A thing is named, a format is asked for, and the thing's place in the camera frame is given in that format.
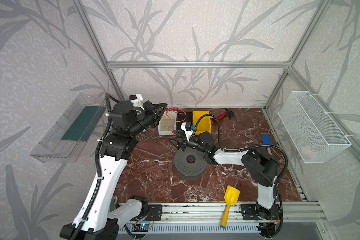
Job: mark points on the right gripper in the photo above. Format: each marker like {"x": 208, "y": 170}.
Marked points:
{"x": 184, "y": 144}

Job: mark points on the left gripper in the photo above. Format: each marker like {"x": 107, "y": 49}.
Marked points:
{"x": 151, "y": 111}

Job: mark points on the grey cable spool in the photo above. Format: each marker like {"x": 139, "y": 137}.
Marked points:
{"x": 190, "y": 164}

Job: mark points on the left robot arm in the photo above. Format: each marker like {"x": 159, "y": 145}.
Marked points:
{"x": 126, "y": 120}

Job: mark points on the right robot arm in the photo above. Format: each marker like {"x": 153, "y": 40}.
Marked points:
{"x": 266, "y": 163}

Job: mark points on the white plastic bin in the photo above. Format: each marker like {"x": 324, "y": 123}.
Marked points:
{"x": 167, "y": 124}

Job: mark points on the black plastic bin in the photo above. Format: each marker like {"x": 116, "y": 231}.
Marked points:
{"x": 181, "y": 118}

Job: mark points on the yellow plastic bin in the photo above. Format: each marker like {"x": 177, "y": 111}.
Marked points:
{"x": 205, "y": 125}

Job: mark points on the red black spray bottle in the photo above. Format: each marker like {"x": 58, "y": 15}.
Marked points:
{"x": 226, "y": 113}

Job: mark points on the yellow toy shovel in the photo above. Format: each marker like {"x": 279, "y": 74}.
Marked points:
{"x": 231, "y": 197}

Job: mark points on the pink object in basket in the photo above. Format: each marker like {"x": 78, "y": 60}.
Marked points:
{"x": 307, "y": 151}

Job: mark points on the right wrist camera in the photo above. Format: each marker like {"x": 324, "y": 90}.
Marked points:
{"x": 189, "y": 130}

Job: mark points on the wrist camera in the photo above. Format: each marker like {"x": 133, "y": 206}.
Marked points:
{"x": 137, "y": 102}
{"x": 189, "y": 130}

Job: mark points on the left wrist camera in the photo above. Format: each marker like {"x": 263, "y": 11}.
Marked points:
{"x": 137, "y": 102}

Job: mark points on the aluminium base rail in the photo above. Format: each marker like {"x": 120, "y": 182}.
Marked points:
{"x": 197, "y": 218}

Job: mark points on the clear plastic wall tray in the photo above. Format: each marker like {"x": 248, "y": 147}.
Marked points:
{"x": 65, "y": 141}

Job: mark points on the white wire basket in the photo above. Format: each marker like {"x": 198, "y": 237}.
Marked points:
{"x": 308, "y": 123}

